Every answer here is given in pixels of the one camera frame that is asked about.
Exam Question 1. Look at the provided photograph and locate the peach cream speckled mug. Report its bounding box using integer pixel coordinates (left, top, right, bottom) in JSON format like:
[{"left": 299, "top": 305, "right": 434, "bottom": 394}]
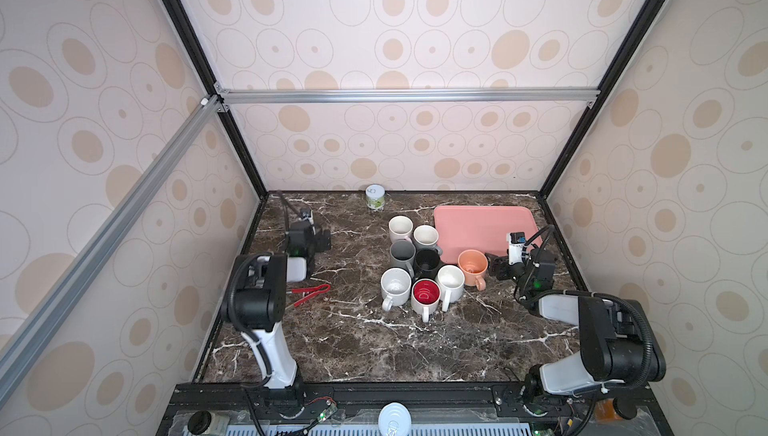
[{"left": 458, "top": 249, "right": 489, "bottom": 291}]

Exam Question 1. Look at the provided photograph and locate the white ceramic mug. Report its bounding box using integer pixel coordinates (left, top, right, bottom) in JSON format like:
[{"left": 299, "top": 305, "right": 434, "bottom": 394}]
[{"left": 436, "top": 265, "right": 465, "bottom": 312}]

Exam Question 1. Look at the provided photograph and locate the pink mug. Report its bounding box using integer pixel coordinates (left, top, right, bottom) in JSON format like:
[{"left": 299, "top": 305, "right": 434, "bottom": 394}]
[{"left": 388, "top": 215, "right": 414, "bottom": 243}]

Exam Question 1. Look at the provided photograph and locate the large grey mug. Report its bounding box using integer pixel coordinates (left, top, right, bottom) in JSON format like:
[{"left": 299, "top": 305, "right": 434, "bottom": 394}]
[{"left": 389, "top": 239, "right": 416, "bottom": 279}]

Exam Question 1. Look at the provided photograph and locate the beige round mug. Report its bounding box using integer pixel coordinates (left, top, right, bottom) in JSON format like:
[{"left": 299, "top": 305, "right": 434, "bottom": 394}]
[{"left": 380, "top": 268, "right": 412, "bottom": 311}]

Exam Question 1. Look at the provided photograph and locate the white mug black rim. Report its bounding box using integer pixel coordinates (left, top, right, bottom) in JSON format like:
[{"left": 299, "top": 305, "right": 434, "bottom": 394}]
[{"left": 410, "top": 278, "right": 441, "bottom": 323}]

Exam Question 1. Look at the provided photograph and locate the small grey mug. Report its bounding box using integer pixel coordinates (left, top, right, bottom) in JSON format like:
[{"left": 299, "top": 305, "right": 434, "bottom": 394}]
[{"left": 412, "top": 225, "right": 443, "bottom": 255}]

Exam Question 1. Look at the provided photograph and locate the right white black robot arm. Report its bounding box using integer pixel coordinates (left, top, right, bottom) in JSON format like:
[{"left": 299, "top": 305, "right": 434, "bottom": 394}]
[{"left": 485, "top": 225, "right": 667, "bottom": 402}]

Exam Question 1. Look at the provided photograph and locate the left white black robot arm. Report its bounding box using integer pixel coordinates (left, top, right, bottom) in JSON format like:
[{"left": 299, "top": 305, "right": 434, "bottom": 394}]
[{"left": 220, "top": 193, "right": 332, "bottom": 390}]

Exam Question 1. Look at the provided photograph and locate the small green white can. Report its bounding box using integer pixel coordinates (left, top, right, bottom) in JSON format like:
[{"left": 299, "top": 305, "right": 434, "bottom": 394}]
[{"left": 365, "top": 184, "right": 386, "bottom": 210}]

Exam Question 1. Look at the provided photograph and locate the pink plastic tray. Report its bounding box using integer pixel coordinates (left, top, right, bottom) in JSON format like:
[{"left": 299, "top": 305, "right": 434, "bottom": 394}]
[{"left": 434, "top": 205, "right": 538, "bottom": 264}]

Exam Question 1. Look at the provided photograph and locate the white round lamp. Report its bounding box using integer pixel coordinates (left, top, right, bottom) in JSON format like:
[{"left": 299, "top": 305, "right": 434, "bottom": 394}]
[{"left": 378, "top": 402, "right": 412, "bottom": 436}]

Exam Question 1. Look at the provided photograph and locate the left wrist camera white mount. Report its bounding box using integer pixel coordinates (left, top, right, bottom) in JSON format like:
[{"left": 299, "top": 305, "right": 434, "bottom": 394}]
[{"left": 300, "top": 208, "right": 314, "bottom": 224}]

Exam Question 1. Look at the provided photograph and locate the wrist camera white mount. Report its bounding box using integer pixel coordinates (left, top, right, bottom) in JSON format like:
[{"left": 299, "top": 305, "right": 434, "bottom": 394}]
[
  {"left": 507, "top": 232, "right": 527, "bottom": 265},
  {"left": 300, "top": 208, "right": 314, "bottom": 224}
]

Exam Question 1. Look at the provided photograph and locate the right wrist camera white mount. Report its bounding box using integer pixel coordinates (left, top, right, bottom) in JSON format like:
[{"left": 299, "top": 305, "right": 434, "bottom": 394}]
[{"left": 507, "top": 232, "right": 527, "bottom": 265}]

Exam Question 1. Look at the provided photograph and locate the red handled tool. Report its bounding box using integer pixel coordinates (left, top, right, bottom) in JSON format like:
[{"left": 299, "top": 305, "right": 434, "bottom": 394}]
[{"left": 289, "top": 283, "right": 332, "bottom": 308}]

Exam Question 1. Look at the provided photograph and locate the horizontal aluminium frame bar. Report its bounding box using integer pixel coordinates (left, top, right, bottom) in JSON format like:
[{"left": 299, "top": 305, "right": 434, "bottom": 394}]
[{"left": 219, "top": 86, "right": 600, "bottom": 106}]

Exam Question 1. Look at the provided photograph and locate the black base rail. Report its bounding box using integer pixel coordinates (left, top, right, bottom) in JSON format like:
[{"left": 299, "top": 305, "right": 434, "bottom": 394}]
[{"left": 155, "top": 380, "right": 673, "bottom": 436}]

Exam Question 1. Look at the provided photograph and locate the left slanted aluminium frame bar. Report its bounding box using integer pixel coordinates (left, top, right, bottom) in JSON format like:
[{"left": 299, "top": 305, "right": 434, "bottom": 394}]
[{"left": 1, "top": 94, "right": 223, "bottom": 404}]

